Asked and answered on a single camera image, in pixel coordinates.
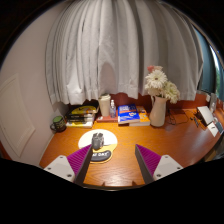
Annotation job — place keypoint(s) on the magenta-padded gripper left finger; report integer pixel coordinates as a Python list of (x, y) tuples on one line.
[(63, 166)]

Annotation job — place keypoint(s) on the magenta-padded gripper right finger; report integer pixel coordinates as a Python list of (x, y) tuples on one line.
[(165, 165)]

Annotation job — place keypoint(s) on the black grey computer mouse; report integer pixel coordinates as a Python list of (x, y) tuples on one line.
[(97, 141)]

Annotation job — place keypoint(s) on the white yellow black mouse pad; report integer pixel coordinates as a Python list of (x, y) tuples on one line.
[(109, 136)]

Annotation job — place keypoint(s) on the dark mug with green inside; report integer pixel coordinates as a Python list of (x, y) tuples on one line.
[(59, 124)]

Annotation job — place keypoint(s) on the black spine book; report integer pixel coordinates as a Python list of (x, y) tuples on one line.
[(80, 116), (80, 119)]

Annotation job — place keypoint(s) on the white ceramic vase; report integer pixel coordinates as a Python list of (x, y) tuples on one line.
[(158, 113)]

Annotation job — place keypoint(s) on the black pen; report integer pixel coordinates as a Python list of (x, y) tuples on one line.
[(196, 122)]

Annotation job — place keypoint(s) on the white paper sheet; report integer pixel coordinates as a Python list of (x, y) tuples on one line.
[(212, 129)]

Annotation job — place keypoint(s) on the black yellow cover book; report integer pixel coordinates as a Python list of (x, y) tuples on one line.
[(83, 109)]

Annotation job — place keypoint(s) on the blue paperback book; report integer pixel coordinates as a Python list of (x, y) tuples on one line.
[(128, 113)]

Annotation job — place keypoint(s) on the red brown flat book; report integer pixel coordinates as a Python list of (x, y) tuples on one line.
[(106, 119)]

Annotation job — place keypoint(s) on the cream lidded tumbler cup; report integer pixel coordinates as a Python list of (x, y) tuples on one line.
[(104, 106)]

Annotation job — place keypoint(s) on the clear spray bottle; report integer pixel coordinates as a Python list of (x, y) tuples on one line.
[(113, 111)]

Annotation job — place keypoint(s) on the white artificial flower bunch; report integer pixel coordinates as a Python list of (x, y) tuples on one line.
[(156, 80)]

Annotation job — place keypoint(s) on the white curtain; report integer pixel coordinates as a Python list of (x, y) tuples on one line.
[(116, 50)]

